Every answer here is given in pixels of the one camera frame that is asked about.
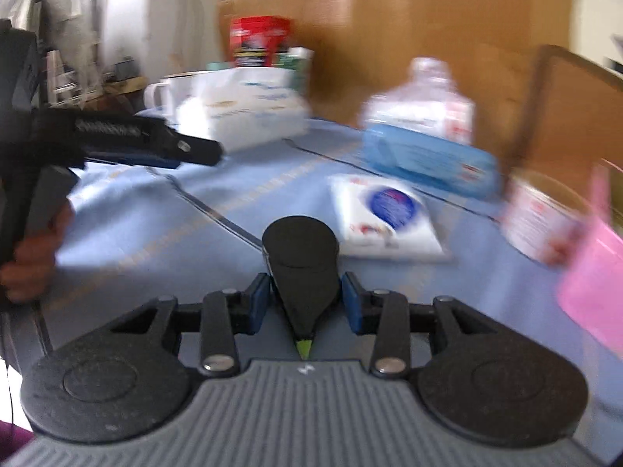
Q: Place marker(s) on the blue wipes pack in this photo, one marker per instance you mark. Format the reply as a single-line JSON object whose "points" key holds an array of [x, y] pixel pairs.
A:
{"points": [[428, 160]]}

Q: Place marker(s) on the white mug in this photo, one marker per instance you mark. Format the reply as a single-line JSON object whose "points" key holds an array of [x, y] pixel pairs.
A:
{"points": [[168, 91]]}

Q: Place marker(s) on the purple clothing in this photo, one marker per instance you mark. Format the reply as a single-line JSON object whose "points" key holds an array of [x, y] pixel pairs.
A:
{"points": [[10, 445]]}

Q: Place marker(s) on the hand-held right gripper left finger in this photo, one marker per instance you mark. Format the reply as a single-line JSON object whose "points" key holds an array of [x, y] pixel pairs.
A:
{"points": [[258, 304]]}

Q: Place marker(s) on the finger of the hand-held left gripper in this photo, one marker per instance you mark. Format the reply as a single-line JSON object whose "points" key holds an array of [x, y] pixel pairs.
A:
{"points": [[187, 148], [141, 160]]}

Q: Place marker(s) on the blue tablecloth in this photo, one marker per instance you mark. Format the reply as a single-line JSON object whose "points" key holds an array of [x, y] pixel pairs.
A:
{"points": [[170, 233]]}

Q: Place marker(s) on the red box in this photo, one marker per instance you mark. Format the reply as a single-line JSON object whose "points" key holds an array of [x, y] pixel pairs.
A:
{"points": [[260, 41]]}

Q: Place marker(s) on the brown woven chair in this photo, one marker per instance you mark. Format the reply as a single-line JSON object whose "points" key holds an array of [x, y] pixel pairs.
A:
{"points": [[569, 107]]}

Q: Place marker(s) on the green carton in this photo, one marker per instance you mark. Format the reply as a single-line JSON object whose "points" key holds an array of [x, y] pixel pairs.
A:
{"points": [[294, 65]]}

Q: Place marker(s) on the white round snack can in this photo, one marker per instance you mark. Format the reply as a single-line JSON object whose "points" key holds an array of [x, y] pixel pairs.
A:
{"points": [[545, 219]]}

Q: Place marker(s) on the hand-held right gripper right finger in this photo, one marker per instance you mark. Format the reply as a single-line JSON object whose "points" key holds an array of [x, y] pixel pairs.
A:
{"points": [[353, 304]]}

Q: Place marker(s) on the pink macaron print tin box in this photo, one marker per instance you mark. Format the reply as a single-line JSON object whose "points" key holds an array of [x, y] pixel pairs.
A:
{"points": [[596, 272]]}

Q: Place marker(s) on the white plastic bag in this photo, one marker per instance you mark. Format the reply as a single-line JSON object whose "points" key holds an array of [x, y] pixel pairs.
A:
{"points": [[243, 107]]}

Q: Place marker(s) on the white tissue packet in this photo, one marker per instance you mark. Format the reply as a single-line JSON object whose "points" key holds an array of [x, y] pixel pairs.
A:
{"points": [[389, 219]]}

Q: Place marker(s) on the clear plastic bag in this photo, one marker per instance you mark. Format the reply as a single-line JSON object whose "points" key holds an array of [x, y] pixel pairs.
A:
{"points": [[423, 99]]}

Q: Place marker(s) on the black tapered soft object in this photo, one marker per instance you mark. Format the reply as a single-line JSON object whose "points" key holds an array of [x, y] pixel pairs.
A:
{"points": [[301, 277]]}

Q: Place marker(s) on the person's left hand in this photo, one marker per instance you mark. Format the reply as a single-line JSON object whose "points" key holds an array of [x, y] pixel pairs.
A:
{"points": [[34, 262]]}

